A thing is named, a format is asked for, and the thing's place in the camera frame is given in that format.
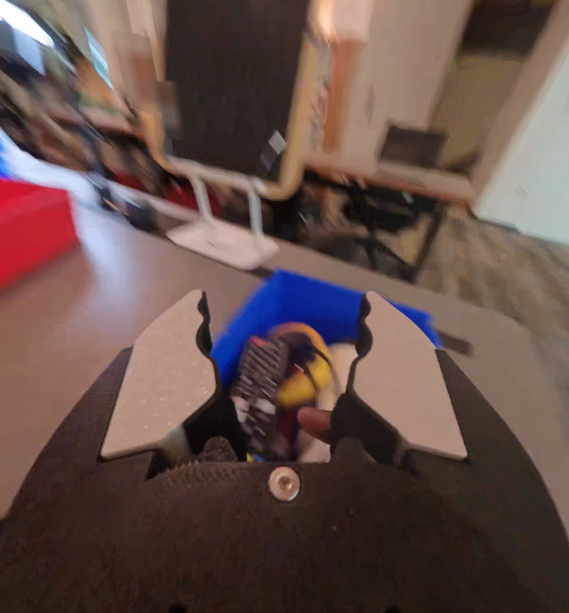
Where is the grey desk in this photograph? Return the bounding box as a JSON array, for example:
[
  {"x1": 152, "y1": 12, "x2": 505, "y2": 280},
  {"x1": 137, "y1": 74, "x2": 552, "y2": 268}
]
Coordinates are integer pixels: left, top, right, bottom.
[{"x1": 0, "y1": 206, "x2": 569, "y2": 575}]

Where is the black panel desk lamp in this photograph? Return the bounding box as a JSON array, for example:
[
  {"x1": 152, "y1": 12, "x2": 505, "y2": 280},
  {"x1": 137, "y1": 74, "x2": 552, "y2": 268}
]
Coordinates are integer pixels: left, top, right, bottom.
[{"x1": 138, "y1": 0, "x2": 316, "y2": 271}]

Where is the red storage bin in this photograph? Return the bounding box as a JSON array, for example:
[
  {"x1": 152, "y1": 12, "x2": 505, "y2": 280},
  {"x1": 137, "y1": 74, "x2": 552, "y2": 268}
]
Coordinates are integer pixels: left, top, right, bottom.
[{"x1": 0, "y1": 175, "x2": 80, "y2": 303}]

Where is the black computer monitor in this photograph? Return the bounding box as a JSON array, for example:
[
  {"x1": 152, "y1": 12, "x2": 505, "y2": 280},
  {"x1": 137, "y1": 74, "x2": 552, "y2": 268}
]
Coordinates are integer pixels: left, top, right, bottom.
[{"x1": 379, "y1": 125, "x2": 449, "y2": 167}]

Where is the black TV remote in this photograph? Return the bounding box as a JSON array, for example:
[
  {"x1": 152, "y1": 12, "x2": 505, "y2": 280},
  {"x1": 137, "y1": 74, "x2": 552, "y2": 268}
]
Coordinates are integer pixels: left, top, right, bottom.
[{"x1": 231, "y1": 335, "x2": 292, "y2": 453}]

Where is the yellow black object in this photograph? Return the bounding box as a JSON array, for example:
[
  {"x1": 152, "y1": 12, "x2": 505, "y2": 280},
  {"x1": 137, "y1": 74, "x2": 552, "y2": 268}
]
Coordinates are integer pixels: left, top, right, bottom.
[{"x1": 270, "y1": 322, "x2": 337, "y2": 409}]

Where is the black office chair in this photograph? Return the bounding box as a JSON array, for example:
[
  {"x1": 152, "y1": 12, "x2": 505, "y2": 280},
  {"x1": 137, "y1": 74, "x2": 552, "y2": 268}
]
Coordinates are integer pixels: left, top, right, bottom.
[{"x1": 339, "y1": 184, "x2": 441, "y2": 281}]

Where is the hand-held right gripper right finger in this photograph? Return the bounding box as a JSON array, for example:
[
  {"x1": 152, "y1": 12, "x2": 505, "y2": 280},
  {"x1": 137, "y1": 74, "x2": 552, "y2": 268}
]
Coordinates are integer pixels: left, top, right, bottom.
[{"x1": 329, "y1": 291, "x2": 468, "y2": 466}]

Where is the blue storage bin white label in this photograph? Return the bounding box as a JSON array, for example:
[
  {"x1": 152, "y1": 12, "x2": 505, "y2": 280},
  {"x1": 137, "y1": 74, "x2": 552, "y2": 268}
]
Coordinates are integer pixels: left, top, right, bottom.
[{"x1": 210, "y1": 268, "x2": 442, "y2": 386}]

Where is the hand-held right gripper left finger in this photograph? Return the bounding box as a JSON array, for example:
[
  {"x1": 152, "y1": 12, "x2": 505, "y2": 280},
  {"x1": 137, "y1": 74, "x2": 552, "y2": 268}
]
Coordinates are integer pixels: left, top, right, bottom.
[{"x1": 100, "y1": 289, "x2": 239, "y2": 460}]

